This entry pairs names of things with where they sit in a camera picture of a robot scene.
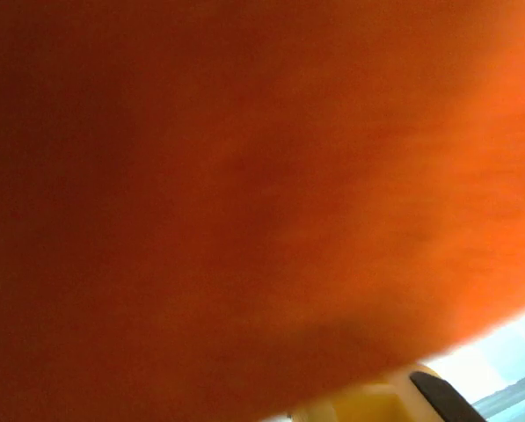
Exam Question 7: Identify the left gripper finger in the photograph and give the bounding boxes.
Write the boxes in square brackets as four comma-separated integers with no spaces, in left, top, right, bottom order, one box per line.
[288,367,483,422]

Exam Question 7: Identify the orange t-shirt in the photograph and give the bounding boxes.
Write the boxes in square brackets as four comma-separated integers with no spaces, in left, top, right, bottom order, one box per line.
[0,0,525,422]

